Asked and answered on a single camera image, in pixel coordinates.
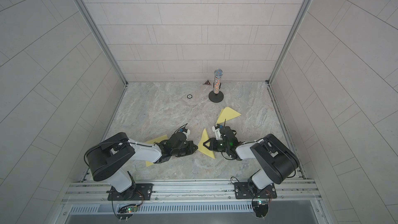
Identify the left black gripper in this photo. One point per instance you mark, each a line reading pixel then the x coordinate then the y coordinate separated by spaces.
pixel 190 144

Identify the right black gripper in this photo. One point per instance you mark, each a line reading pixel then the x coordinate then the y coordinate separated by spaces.
pixel 213 143

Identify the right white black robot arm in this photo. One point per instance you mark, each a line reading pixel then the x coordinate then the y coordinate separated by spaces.
pixel 276 160

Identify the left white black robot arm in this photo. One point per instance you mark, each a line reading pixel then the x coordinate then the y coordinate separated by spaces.
pixel 106 159

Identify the colourful tube on black stand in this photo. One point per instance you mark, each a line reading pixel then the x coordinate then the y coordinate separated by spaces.
pixel 216 95

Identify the small red triangle marker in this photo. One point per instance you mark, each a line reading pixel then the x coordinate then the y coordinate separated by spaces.
pixel 207 82

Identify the right controller circuit board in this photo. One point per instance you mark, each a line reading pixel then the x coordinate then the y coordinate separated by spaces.
pixel 260 208

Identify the controller circuit board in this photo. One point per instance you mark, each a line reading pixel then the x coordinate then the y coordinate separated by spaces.
pixel 260 208
pixel 127 211

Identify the left controller circuit board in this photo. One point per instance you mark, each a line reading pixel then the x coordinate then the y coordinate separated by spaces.
pixel 127 211

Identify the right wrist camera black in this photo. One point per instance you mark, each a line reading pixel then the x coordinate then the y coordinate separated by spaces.
pixel 217 131

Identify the aluminium mounting rail frame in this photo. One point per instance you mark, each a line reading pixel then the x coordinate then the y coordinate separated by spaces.
pixel 222 190

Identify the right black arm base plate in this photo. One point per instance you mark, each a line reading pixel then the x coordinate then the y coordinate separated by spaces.
pixel 246 190

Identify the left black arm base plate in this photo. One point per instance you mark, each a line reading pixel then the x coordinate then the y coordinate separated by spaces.
pixel 137 192

